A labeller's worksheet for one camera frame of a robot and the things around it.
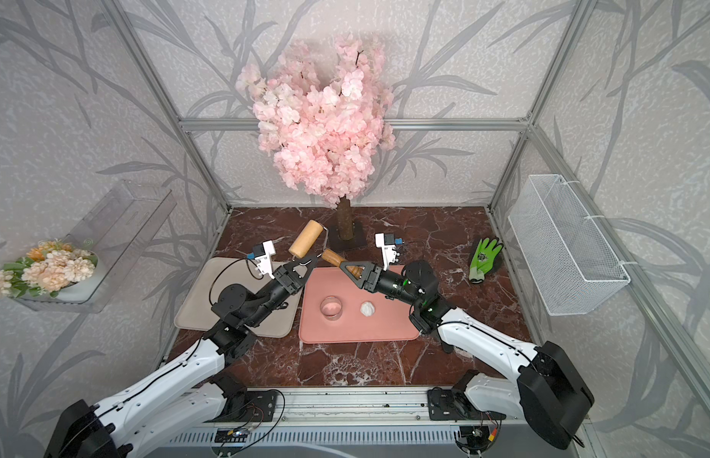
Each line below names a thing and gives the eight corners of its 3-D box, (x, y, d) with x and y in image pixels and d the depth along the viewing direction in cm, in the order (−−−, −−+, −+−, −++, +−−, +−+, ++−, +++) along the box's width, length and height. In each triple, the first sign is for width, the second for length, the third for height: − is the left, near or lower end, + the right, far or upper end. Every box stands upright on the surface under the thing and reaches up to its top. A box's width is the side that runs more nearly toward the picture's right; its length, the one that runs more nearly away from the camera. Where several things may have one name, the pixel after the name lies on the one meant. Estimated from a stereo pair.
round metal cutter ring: (319, 321, 90) (318, 317, 88) (322, 299, 95) (321, 295, 93) (341, 321, 90) (340, 317, 88) (342, 299, 95) (342, 295, 93)
